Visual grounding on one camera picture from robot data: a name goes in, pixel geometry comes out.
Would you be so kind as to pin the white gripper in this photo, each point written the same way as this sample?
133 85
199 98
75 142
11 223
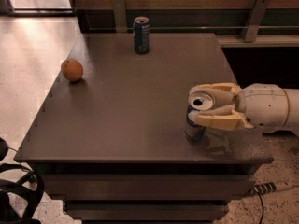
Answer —
263 106

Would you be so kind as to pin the redbull can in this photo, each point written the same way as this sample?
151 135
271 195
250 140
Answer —
197 103

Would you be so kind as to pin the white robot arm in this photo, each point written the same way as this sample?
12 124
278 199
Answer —
292 123

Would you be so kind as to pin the dark blue soda can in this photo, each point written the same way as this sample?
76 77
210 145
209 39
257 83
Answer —
141 30

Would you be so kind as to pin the white power strip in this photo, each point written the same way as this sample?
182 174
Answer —
270 187

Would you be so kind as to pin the brown drawer cabinet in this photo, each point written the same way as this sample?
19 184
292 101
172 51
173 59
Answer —
113 146

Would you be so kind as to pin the orange fruit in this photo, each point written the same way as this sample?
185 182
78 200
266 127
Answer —
72 70

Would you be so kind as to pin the black chair base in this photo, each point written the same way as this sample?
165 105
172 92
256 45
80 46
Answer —
30 188

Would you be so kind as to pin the right metal bracket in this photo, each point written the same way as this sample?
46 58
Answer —
251 29

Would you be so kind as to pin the metal bracket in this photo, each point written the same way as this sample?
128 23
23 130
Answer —
119 12
251 29

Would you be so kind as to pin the left metal bracket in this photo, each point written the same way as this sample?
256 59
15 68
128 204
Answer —
119 12

